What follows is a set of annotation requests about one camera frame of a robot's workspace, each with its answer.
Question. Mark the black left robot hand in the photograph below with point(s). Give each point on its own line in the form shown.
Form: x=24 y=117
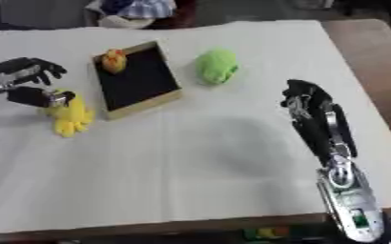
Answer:
x=21 y=71

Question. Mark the yellow duck toy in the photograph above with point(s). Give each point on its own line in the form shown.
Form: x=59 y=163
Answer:
x=114 y=60

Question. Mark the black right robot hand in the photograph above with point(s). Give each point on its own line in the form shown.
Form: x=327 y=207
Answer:
x=311 y=111

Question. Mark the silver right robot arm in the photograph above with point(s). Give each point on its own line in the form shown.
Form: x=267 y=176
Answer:
x=350 y=203

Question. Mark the green soft toy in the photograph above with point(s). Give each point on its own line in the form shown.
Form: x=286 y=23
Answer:
x=216 y=66

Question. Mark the tan box with black inside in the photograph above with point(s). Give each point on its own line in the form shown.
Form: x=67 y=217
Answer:
x=135 y=79

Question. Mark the yellow octopus soft toy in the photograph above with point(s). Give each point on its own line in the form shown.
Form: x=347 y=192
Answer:
x=71 y=116

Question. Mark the person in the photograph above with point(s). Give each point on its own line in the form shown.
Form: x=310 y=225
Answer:
x=135 y=12

